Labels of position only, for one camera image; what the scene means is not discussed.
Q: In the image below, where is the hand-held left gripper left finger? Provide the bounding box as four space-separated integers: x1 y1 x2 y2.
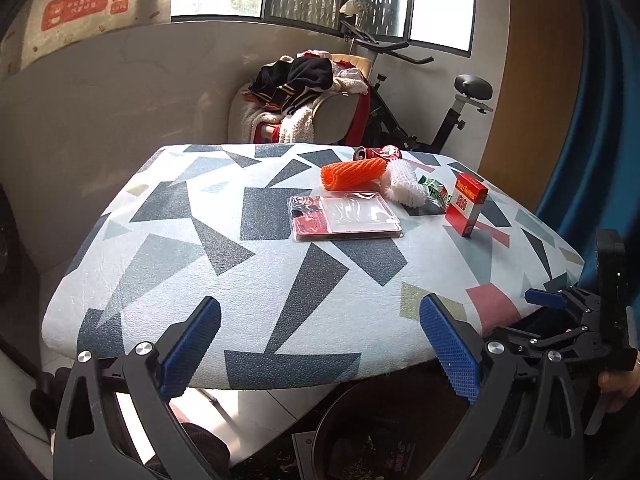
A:
52 296 223 480

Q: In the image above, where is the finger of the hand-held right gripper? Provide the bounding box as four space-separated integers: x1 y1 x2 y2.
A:
524 287 604 322
492 325 604 362

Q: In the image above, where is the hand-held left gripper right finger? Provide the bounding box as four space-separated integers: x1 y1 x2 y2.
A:
419 292 586 480

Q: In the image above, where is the dark brown trash bin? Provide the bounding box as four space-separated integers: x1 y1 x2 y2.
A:
312 372 506 480

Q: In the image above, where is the red cigarette box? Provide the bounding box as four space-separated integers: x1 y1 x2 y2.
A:
445 171 489 237

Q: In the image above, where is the green candy wrapper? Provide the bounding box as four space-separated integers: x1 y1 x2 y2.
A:
417 175 454 211

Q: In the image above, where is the clear plastic blister pack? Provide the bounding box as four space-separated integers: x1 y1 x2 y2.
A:
287 192 404 244

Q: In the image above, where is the white foam fruit net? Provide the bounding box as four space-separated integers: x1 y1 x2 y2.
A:
384 159 429 209

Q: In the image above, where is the orange foam fruit net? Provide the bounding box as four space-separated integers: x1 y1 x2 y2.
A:
321 156 389 194

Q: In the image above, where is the crushed red can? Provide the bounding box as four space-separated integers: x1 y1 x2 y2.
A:
353 145 403 162

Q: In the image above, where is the person's right hand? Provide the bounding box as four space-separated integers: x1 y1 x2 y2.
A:
597 347 640 413

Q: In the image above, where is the blue curtain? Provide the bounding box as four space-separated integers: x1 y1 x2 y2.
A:
535 0 640 301

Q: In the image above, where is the wooden panel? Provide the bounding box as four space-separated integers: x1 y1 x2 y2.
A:
479 0 587 217

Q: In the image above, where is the black exercise bike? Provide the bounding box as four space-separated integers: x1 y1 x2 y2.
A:
340 10 496 156

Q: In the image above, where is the cream fleece blanket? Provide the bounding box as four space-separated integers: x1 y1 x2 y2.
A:
240 102 316 145

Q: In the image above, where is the red garment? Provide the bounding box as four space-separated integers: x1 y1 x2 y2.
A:
347 94 374 146

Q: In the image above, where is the beige armchair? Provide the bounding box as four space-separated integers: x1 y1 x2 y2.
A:
227 52 373 146

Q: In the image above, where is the white fleece garment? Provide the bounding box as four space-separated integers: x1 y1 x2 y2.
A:
330 62 369 95

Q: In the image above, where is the black jacket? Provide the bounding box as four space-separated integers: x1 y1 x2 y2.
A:
248 56 335 111

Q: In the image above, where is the beige printed mat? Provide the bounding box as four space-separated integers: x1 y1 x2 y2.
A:
0 0 173 81

